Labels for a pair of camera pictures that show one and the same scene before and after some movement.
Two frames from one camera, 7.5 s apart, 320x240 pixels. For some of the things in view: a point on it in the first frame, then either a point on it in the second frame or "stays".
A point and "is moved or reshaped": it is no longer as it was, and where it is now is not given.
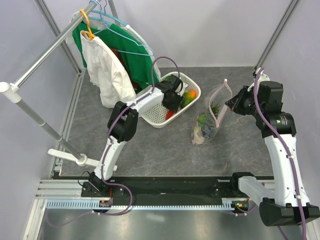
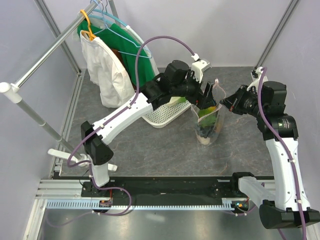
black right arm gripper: (235, 103) stays
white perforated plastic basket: (157, 118) stays
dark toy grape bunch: (206, 130) stays
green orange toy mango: (189, 96) is moved or reshaped
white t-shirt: (108, 70) stays
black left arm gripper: (175, 106) -> (207, 100)
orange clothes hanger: (90, 35) stays
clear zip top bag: (211, 113) is moved or reshaped
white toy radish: (198, 139) -> (203, 140)
